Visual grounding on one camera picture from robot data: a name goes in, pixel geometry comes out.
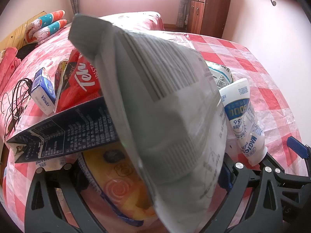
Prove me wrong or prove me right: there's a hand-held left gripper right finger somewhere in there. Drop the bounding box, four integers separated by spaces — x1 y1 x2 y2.
199 152 283 233

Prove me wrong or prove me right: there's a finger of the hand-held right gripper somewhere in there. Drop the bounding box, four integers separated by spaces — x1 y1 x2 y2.
273 166 311 224
287 136 311 159

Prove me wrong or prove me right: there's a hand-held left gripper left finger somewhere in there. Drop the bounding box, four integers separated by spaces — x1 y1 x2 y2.
24 164 102 233

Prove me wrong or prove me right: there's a white blue tube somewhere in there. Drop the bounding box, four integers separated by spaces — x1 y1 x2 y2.
219 78 268 167

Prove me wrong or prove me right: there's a grey printed snack bag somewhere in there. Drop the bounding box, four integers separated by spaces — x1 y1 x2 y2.
68 13 229 233

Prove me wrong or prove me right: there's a white blue flat packet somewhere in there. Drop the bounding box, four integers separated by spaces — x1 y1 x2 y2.
35 156 67 172

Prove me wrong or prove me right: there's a yellow orange snack packet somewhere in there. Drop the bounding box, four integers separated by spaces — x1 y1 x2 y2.
78 142 161 227

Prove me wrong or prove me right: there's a dark blue milk carton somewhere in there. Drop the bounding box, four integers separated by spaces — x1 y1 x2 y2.
6 97 122 163

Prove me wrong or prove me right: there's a white green packet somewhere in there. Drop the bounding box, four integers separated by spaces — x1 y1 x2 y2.
205 61 234 90

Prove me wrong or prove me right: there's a blue tissue packet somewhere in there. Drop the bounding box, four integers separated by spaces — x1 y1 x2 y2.
31 67 57 116

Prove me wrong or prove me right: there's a red KitKat wafer pack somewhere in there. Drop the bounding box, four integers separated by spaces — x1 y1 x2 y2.
55 49 104 113

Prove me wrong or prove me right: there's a black gold snack packet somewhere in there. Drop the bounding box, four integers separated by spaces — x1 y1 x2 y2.
54 59 73 112

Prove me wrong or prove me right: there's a pink bed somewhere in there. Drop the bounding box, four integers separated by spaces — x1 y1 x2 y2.
0 11 164 136

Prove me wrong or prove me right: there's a red folded blanket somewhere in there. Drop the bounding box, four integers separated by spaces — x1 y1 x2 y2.
0 47 20 83

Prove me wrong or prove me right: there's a black cloth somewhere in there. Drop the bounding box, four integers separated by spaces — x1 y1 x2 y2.
17 43 39 60

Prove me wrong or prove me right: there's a brown wooden cabinet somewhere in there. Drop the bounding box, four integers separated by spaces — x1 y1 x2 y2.
187 0 232 38

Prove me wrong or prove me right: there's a teal orange roll pillow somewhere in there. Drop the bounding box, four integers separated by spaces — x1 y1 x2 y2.
25 10 66 42
31 19 68 45

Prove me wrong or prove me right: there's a yellow wooden headboard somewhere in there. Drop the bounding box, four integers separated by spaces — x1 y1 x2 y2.
0 11 46 51

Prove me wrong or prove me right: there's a black cable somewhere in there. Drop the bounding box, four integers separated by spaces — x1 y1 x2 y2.
0 78 33 136

